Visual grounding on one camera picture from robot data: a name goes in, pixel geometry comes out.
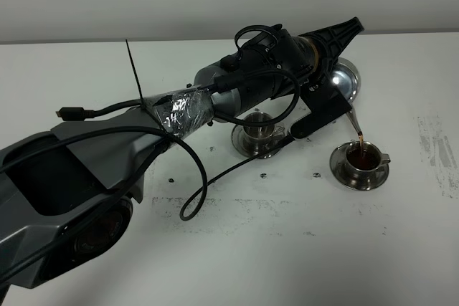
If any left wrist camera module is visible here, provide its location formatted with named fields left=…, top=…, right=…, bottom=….
left=290, top=80, right=351, bottom=139

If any stainless steel teapot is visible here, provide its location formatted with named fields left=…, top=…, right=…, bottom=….
left=304, top=59, right=364, bottom=135

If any left stainless steel teacup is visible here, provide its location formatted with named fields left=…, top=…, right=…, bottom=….
left=242, top=112, right=285, bottom=151

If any black zip tie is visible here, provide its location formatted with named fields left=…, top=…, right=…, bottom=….
left=125, top=39, right=167, bottom=133

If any stainless steel saucer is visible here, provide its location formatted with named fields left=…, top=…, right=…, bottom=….
left=231, top=123, right=286, bottom=159
left=329, top=141, right=391, bottom=191

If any right stainless steel saucer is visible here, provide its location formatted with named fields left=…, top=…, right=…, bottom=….
left=329, top=141, right=391, bottom=191

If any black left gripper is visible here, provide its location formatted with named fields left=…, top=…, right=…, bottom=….
left=229, top=16, right=364, bottom=102

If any left stainless steel saucer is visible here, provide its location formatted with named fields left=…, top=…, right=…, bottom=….
left=231, top=123, right=286, bottom=159

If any stainless steel teacup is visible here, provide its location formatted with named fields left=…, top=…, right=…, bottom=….
left=344, top=141, right=391, bottom=179
left=242, top=112, right=285, bottom=151

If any right stainless steel teacup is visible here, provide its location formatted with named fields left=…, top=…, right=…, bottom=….
left=344, top=141, right=391, bottom=179

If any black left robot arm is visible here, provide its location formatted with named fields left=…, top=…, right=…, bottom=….
left=1, top=18, right=364, bottom=288

